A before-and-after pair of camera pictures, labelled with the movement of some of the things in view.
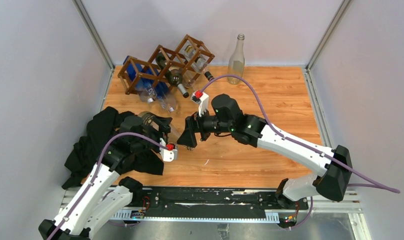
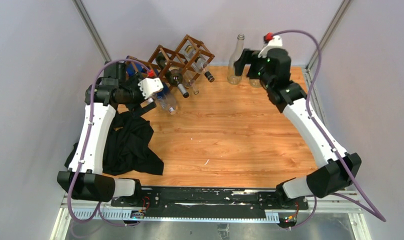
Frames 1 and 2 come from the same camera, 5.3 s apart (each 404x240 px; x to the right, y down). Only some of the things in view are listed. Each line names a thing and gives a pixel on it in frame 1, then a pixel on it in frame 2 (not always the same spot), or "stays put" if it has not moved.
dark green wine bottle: x=174 y=78 stays put
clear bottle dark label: x=175 y=132 → x=255 y=82
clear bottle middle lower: x=188 y=78 stays put
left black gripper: x=164 y=127 → x=132 y=82
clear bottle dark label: x=236 y=62 stays put
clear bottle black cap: x=197 y=60 stays put
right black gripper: x=193 y=124 → x=240 y=64
